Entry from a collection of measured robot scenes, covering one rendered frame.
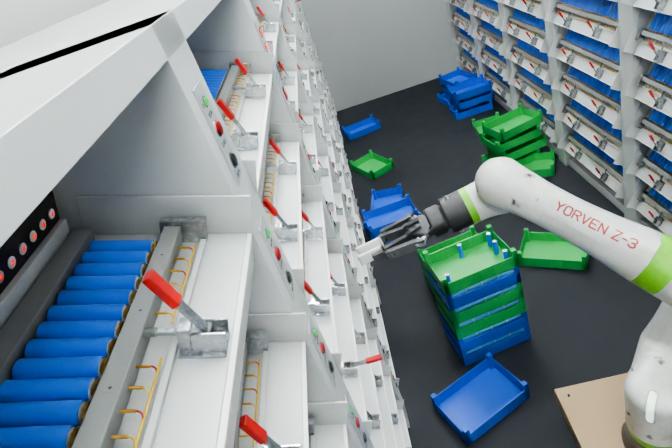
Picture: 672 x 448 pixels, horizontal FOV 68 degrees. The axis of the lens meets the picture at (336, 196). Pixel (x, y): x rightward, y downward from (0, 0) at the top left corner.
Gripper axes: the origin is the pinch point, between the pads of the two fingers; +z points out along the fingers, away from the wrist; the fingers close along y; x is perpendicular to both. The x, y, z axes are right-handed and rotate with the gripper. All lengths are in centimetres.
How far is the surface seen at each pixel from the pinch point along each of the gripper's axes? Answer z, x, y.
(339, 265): 12.1, -8.1, 11.1
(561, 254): -62, -111, 84
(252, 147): 2, 48, -28
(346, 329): 12.2, -7.6, -14.3
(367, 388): 15.8, -25.9, -17.3
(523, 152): -81, -106, 171
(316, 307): 9.3, 13.6, -28.0
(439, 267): -10, -61, 53
